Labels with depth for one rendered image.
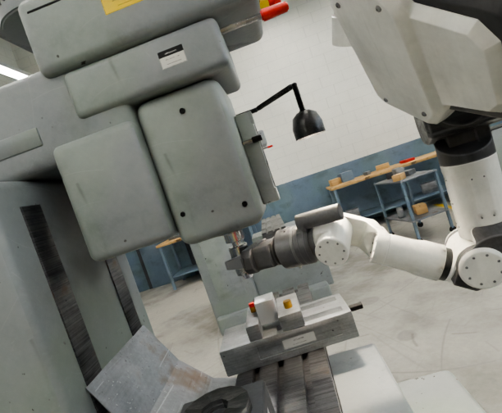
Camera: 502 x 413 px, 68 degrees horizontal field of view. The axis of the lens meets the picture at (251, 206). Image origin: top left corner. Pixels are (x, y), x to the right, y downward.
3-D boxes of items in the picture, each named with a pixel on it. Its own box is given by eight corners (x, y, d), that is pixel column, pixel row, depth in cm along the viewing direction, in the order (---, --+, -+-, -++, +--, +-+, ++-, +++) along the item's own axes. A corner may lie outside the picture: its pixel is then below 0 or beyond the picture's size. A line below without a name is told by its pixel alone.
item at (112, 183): (198, 222, 100) (166, 130, 99) (173, 238, 76) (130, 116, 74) (134, 243, 102) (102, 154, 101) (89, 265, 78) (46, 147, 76)
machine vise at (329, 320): (346, 315, 107) (335, 279, 107) (360, 336, 92) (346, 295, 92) (232, 351, 109) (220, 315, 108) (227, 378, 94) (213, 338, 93)
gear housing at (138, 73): (243, 90, 96) (230, 53, 95) (230, 62, 72) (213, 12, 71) (125, 133, 99) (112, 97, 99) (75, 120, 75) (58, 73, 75)
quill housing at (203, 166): (269, 211, 96) (230, 93, 94) (266, 222, 76) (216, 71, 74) (201, 234, 98) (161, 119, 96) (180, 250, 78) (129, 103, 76)
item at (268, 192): (280, 198, 87) (251, 113, 86) (280, 199, 83) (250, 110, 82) (264, 203, 88) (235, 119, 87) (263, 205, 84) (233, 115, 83)
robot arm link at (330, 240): (311, 250, 86) (358, 239, 80) (302, 279, 77) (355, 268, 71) (291, 208, 82) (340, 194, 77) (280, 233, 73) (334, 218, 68)
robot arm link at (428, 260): (380, 256, 80) (476, 281, 76) (382, 276, 70) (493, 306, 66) (393, 211, 77) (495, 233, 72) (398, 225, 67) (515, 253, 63)
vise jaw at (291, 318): (299, 305, 107) (295, 292, 107) (305, 324, 92) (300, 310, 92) (280, 310, 108) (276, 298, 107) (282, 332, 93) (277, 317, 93)
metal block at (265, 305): (279, 311, 103) (271, 291, 103) (280, 319, 97) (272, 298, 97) (261, 317, 103) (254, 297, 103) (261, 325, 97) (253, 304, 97)
